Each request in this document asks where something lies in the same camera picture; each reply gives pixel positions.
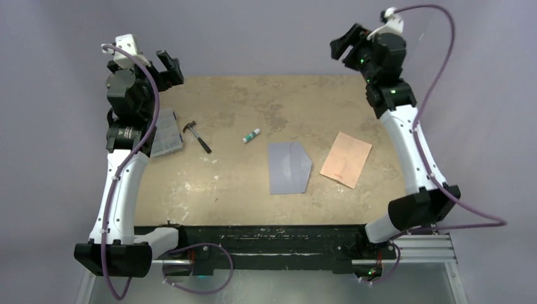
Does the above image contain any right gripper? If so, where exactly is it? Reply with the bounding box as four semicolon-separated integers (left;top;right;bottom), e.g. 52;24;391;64
332;23;379;84

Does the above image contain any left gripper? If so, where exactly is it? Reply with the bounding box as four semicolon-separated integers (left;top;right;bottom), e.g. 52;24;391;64
108;50;182;119

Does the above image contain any green white glue stick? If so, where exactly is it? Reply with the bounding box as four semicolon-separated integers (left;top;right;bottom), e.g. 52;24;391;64
242;129;260;144

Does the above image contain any orange letter paper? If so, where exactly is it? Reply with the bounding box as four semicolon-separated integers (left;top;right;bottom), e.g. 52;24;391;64
320;132;372;189

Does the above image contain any grey envelope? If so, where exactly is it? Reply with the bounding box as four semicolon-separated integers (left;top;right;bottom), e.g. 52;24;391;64
267;141;312;195

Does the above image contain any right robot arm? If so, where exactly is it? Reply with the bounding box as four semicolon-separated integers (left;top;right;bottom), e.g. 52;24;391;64
330;23;461;258

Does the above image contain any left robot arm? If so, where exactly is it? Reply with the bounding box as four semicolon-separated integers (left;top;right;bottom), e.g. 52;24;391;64
73;51;189;277

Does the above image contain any black hammer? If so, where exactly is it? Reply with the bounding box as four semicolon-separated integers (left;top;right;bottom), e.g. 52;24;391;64
182;120;212;154

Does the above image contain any clear plastic organizer box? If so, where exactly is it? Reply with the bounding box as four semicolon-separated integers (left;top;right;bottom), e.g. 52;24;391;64
150;108;183;158

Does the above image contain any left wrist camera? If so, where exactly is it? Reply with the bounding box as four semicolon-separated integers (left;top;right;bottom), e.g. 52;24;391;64
113;34;151;69

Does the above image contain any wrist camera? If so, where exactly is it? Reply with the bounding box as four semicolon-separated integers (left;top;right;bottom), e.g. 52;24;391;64
367;7;405;41
113;34;151;69

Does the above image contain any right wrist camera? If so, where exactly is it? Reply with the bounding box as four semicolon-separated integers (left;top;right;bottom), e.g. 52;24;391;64
367;7;405;41

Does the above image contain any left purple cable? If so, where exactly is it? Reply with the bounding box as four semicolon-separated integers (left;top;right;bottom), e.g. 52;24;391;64
100;44;161;301

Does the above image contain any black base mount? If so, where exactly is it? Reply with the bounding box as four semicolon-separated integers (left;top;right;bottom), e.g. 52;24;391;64
157;224;397;276

